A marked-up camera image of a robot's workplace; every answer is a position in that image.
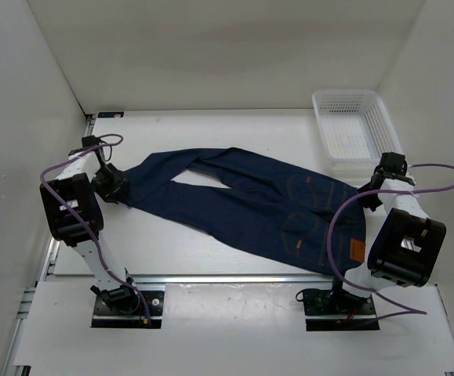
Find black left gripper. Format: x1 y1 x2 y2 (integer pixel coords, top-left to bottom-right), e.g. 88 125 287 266
91 162 130 204

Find dark blue denim trousers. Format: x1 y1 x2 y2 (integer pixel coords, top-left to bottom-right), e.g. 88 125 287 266
118 148 366 276

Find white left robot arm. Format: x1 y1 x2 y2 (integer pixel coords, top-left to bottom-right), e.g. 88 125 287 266
39 133 143 315

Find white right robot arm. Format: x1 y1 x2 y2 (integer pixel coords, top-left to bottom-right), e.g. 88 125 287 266
328 152 446 313

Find dark label sticker on table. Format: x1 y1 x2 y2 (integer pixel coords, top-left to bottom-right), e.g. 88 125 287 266
97 111 125 118

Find white perforated plastic basket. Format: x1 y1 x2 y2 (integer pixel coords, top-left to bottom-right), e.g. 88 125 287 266
312 89 402 180

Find aluminium left side rail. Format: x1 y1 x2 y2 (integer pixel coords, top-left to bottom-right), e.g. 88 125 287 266
35 114 96 287

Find aluminium rail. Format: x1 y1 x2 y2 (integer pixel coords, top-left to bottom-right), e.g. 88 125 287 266
34 273 423 287
35 114 96 287

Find aluminium front rail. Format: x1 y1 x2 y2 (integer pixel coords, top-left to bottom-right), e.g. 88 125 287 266
34 273 423 287

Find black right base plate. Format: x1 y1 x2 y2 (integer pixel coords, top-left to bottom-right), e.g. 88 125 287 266
295 288 380 332

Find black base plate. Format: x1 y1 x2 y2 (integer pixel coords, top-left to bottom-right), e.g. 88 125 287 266
91 286 165 329
295 288 380 332

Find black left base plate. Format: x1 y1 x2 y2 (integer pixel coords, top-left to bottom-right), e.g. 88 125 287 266
91 286 165 329

